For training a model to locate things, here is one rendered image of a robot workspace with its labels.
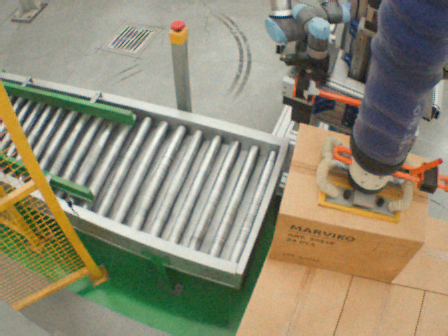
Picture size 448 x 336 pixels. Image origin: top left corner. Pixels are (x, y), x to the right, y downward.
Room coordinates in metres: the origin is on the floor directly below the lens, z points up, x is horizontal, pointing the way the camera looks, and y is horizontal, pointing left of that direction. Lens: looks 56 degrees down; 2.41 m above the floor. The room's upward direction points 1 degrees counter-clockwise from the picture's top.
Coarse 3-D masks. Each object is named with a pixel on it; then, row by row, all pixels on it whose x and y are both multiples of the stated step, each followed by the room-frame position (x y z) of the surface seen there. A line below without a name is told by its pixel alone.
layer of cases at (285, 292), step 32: (416, 256) 0.72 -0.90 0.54; (256, 288) 0.65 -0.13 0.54; (288, 288) 0.64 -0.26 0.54; (320, 288) 0.63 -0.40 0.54; (352, 288) 0.61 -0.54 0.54; (384, 288) 0.59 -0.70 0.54; (416, 288) 0.56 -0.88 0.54; (256, 320) 0.50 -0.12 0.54; (288, 320) 0.49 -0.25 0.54; (320, 320) 0.47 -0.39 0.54; (352, 320) 0.45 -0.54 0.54; (384, 320) 0.43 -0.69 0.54; (416, 320) 0.40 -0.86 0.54
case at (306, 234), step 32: (320, 128) 1.14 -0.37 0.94; (320, 160) 1.00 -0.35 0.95; (416, 160) 1.00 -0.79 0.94; (288, 192) 0.86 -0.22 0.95; (384, 192) 0.85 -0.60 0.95; (416, 192) 0.84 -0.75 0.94; (288, 224) 0.77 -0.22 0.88; (320, 224) 0.74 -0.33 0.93; (352, 224) 0.73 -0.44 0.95; (384, 224) 0.71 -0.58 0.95; (416, 224) 0.70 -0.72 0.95; (288, 256) 0.76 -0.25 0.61; (320, 256) 0.73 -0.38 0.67; (352, 256) 0.69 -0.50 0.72; (384, 256) 0.65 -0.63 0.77
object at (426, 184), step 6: (426, 162) 0.88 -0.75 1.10; (432, 168) 0.86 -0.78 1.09; (438, 168) 0.85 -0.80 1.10; (420, 174) 0.84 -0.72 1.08; (426, 174) 0.83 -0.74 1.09; (432, 174) 0.83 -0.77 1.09; (438, 174) 0.82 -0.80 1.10; (420, 180) 0.81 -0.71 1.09; (426, 180) 0.81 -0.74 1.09; (432, 180) 0.81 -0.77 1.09; (438, 180) 0.80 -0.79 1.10; (420, 186) 0.80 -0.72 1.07; (426, 186) 0.78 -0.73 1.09; (432, 186) 0.78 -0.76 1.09; (438, 186) 0.78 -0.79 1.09; (426, 192) 0.78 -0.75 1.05; (432, 192) 0.77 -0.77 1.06
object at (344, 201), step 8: (336, 184) 0.88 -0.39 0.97; (320, 192) 0.85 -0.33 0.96; (344, 192) 0.83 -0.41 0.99; (352, 192) 0.84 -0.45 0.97; (320, 200) 0.82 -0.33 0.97; (328, 200) 0.81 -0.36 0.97; (336, 200) 0.81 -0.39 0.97; (344, 200) 0.81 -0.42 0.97; (352, 200) 0.81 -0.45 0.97; (376, 200) 0.80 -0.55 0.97; (384, 200) 0.80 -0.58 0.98; (392, 200) 0.80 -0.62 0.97; (336, 208) 0.79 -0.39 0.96; (344, 208) 0.78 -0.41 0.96; (352, 208) 0.78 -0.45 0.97; (360, 208) 0.78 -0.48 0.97; (368, 208) 0.77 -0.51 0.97; (376, 208) 0.77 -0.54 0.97; (384, 208) 0.77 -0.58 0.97; (368, 216) 0.75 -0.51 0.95; (376, 216) 0.74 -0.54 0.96; (384, 216) 0.74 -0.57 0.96; (392, 216) 0.74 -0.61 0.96
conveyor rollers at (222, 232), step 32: (0, 128) 1.53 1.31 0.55; (64, 128) 1.49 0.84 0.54; (96, 128) 1.49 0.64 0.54; (128, 128) 1.47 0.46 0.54; (160, 128) 1.46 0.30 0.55; (64, 160) 1.30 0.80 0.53; (96, 160) 1.30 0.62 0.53; (128, 160) 1.28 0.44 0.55; (160, 160) 1.28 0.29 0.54; (192, 160) 1.28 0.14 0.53; (224, 160) 1.27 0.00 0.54; (64, 192) 1.12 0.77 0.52; (96, 192) 1.11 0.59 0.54; (128, 192) 1.11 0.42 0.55; (192, 192) 1.11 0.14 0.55; (256, 192) 1.11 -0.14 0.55; (160, 224) 0.95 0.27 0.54; (224, 224) 0.95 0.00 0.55
